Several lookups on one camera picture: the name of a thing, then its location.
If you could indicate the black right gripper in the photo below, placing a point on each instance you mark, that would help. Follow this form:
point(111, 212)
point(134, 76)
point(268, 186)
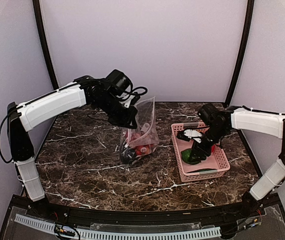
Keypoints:
point(200, 149)

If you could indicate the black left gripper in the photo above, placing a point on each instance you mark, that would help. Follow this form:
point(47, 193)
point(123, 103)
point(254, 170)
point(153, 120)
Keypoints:
point(130, 118)

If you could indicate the green lime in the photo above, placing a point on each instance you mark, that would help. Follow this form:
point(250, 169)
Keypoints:
point(186, 157)

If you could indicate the green cucumber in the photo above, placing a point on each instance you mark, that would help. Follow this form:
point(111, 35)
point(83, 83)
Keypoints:
point(206, 170)

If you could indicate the clear zip top bag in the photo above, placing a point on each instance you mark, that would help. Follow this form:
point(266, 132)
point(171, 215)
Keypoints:
point(146, 121)

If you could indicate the red lychee bunch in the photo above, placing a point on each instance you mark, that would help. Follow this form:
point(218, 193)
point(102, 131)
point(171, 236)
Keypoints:
point(143, 143)

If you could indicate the purple eggplant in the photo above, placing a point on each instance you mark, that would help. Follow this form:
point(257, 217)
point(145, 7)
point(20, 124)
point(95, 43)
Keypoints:
point(128, 155)

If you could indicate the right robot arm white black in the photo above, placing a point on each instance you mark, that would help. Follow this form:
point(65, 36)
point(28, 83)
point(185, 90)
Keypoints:
point(220, 122)

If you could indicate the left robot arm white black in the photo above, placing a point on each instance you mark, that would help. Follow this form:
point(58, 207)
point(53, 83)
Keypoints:
point(24, 117)

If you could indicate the pink perforated plastic basket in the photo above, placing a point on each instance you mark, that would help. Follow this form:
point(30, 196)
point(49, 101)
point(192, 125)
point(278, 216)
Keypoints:
point(217, 160)

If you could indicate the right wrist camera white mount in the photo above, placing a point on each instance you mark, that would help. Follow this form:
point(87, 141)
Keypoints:
point(189, 134)

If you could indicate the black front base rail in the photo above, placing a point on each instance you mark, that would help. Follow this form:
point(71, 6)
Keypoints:
point(267, 222)

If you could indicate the white slotted cable duct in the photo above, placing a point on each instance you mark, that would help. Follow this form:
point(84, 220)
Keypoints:
point(88, 234)

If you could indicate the left black frame post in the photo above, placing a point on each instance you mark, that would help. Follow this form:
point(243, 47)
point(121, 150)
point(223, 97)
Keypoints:
point(44, 44)

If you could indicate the black frame post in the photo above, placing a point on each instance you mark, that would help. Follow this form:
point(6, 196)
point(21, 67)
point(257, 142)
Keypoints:
point(44, 44)
point(241, 52)

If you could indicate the right black frame post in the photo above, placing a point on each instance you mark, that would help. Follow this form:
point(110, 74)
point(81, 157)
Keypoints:
point(241, 52)

